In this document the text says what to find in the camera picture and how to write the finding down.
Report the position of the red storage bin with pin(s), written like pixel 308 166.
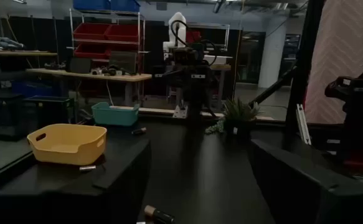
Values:
pixel 89 51
pixel 91 31
pixel 123 32
pixel 193 35

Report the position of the black device on worktable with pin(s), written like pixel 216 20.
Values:
pixel 109 71
pixel 55 65

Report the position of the wooden bench table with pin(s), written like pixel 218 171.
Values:
pixel 19 53

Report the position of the black plastic crate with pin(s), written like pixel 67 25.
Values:
pixel 49 109
pixel 0 115

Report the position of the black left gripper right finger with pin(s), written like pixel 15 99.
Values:
pixel 324 205

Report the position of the blue plastic crate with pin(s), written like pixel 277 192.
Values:
pixel 35 88

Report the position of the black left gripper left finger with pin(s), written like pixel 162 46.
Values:
pixel 59 205

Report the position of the teal plastic bin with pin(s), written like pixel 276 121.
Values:
pixel 115 116

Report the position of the silver frame bracket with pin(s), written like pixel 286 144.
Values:
pixel 302 124

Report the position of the black computer monitor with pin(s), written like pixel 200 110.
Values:
pixel 80 65
pixel 122 61

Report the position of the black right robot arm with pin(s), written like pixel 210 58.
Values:
pixel 196 99

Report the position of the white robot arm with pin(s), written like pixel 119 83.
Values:
pixel 176 31

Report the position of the grey-blue robot parts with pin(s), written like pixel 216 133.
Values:
pixel 3 43

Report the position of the black machine on red base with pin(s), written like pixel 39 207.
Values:
pixel 355 102

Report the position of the yellow plastic bin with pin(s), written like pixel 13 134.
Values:
pixel 66 149

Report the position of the long wooden worktable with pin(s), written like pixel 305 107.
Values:
pixel 87 75

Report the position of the potted succulent plant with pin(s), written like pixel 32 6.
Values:
pixel 238 113

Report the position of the wooden side board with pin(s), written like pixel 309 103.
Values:
pixel 159 110

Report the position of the chevron patterned divider panel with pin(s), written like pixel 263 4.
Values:
pixel 346 62

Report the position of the blue storage bin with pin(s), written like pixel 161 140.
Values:
pixel 125 4
pixel 91 3

